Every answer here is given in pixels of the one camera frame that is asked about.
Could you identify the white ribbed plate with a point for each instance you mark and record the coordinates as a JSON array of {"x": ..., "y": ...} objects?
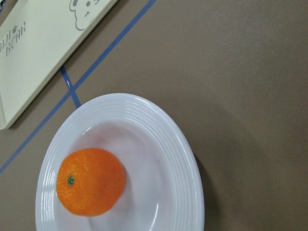
[{"x": 163, "y": 189}]

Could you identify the orange fruit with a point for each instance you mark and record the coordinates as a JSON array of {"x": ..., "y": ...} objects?
[{"x": 90, "y": 181}]

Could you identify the cream bear tray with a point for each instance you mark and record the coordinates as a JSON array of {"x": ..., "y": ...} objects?
[{"x": 36, "y": 38}]

